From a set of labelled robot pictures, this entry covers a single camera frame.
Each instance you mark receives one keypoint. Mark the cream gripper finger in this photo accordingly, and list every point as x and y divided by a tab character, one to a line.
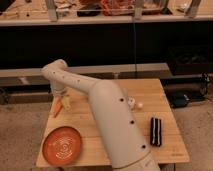
66	102

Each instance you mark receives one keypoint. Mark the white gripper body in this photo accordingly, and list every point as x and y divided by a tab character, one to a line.
58	89

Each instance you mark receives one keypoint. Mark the orange pepper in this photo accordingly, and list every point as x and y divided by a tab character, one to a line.
57	106

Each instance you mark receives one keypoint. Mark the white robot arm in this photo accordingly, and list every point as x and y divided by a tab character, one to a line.
125	145

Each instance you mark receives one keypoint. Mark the orange ceramic bowl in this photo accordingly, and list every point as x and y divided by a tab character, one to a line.
62	146

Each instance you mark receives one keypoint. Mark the white plastic bottle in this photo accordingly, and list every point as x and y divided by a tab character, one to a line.
133	104

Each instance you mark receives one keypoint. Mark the wooden table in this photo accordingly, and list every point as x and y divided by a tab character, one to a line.
147	91

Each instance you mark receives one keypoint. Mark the black striped brush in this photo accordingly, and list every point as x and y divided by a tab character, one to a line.
155	132

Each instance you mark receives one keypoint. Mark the black device on floor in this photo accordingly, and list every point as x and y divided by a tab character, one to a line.
178	99

